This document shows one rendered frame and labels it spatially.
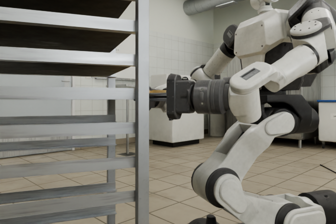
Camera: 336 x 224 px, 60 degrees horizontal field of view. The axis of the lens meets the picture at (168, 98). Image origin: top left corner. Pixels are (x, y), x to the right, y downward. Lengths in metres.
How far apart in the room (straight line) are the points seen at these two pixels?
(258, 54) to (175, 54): 4.96
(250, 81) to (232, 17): 6.26
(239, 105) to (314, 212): 0.76
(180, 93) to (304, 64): 0.31
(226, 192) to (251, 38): 0.59
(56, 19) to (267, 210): 1.00
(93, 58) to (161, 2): 5.32
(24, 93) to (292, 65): 0.64
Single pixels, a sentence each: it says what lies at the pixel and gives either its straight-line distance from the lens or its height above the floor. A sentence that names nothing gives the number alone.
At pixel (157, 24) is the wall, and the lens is 5.86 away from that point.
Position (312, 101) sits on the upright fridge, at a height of 0.74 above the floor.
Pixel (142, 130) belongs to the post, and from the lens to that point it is 0.75.
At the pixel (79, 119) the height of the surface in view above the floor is 0.69.
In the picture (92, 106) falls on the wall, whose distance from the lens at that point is 4.84.
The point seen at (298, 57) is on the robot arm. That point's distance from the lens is 0.79.
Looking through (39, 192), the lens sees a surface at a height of 0.42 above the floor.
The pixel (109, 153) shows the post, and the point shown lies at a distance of 1.21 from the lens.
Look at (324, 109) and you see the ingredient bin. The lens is 5.16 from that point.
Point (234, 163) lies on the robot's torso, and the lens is 1.13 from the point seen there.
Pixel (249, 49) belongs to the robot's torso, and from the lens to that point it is 1.22.
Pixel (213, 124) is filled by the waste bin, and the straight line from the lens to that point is 6.32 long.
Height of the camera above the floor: 0.76
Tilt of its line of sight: level
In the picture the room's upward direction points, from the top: straight up
